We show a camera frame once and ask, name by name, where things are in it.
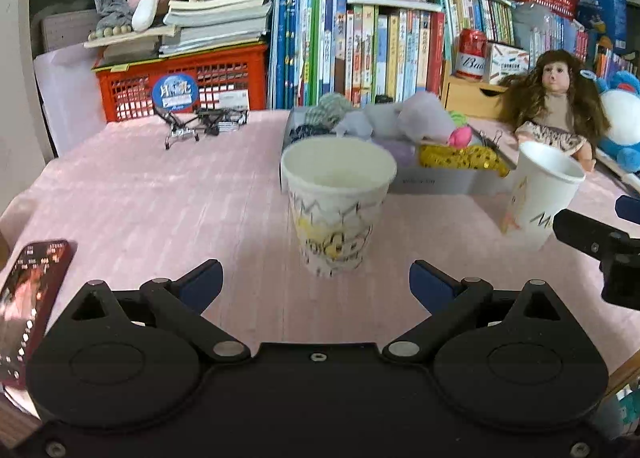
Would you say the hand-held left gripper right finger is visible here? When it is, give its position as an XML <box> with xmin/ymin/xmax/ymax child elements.
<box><xmin>382</xmin><ymin>260</ymin><xmax>573</xmax><ymax>363</ymax></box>

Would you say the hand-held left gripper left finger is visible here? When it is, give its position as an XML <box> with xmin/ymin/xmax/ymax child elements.
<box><xmin>70</xmin><ymin>259</ymin><xmax>251</xmax><ymax>364</ymax></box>

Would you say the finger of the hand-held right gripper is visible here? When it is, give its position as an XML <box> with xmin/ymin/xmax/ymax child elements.
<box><xmin>552</xmin><ymin>209</ymin><xmax>640</xmax><ymax>259</ymax></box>
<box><xmin>616</xmin><ymin>195</ymin><xmax>640</xmax><ymax>225</ymax></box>

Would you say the white paper cup with lettering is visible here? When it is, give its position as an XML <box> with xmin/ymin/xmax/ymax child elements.
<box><xmin>501</xmin><ymin>140</ymin><xmax>586</xmax><ymax>251</ymax></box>

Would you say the grey cardboard box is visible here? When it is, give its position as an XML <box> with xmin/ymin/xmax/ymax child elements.
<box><xmin>281</xmin><ymin>106</ymin><xmax>512</xmax><ymax>197</ymax></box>

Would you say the paper cup with cartoon drawing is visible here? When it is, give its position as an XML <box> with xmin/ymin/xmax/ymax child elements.
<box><xmin>280</xmin><ymin>135</ymin><xmax>399</xmax><ymax>279</ymax></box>

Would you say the gold sequin pouch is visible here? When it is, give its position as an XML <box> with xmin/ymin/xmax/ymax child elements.
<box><xmin>419</xmin><ymin>144</ymin><xmax>510</xmax><ymax>177</ymax></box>

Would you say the purple fluffy plush toy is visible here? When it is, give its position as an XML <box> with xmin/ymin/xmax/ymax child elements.
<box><xmin>397</xmin><ymin>90</ymin><xmax>457</xmax><ymax>143</ymax></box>

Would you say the white fluffy plush toy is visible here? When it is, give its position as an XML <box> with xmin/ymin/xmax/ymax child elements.
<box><xmin>334</xmin><ymin>110</ymin><xmax>376</xmax><ymax>139</ymax></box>

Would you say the blue white plush toy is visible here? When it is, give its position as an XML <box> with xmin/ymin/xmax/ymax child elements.
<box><xmin>595</xmin><ymin>70</ymin><xmax>640</xmax><ymax>173</ymax></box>

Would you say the pink tablecloth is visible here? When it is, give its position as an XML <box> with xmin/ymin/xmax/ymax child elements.
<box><xmin>0</xmin><ymin>110</ymin><xmax>640</xmax><ymax>389</ymax></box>

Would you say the long-haired doll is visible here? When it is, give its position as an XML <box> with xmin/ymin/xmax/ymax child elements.
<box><xmin>497</xmin><ymin>48</ymin><xmax>611</xmax><ymax>173</ymax></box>

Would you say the red smartphone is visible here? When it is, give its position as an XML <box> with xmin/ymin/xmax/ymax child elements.
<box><xmin>0</xmin><ymin>239</ymin><xmax>72</xmax><ymax>384</ymax></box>

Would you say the wooden drawer box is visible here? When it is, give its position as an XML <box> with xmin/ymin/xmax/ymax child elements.
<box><xmin>440</xmin><ymin>72</ymin><xmax>512</xmax><ymax>121</ymax></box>

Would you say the white printed carton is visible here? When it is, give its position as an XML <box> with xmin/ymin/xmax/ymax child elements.
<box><xmin>482</xmin><ymin>42</ymin><xmax>531</xmax><ymax>86</ymax></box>

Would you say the blue round label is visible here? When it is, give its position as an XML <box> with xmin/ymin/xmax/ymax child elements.
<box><xmin>151</xmin><ymin>74</ymin><xmax>201</xmax><ymax>113</ymax></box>

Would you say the blue cardboard box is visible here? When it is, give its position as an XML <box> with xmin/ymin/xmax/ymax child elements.
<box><xmin>575</xmin><ymin>0</ymin><xmax>629</xmax><ymax>51</ymax></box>

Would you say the red beer can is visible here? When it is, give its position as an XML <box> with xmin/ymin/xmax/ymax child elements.
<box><xmin>454</xmin><ymin>28</ymin><xmax>489</xmax><ymax>81</ymax></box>

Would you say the red plastic crate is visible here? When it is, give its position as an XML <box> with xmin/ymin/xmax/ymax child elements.
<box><xmin>92</xmin><ymin>44</ymin><xmax>270</xmax><ymax>123</ymax></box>

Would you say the row of thin books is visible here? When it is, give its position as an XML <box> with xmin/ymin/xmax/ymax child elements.
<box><xmin>442</xmin><ymin>0</ymin><xmax>640</xmax><ymax>81</ymax></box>

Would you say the white board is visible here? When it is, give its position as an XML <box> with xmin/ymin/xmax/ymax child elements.
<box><xmin>32</xmin><ymin>45</ymin><xmax>109</xmax><ymax>159</ymax></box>

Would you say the row of children's books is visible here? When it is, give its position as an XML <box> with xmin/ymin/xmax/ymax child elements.
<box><xmin>267</xmin><ymin>0</ymin><xmax>447</xmax><ymax>111</ymax></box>

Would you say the stack of books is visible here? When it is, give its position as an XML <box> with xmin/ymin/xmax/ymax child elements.
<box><xmin>162</xmin><ymin>0</ymin><xmax>274</xmax><ymax>56</ymax></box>

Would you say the grey grid board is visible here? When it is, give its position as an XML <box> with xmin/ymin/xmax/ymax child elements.
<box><xmin>40</xmin><ymin>10</ymin><xmax>101</xmax><ymax>54</ymax></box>

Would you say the grey knitted sock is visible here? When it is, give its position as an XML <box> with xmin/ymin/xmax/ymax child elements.
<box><xmin>94</xmin><ymin>0</ymin><xmax>136</xmax><ymax>34</ymax></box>

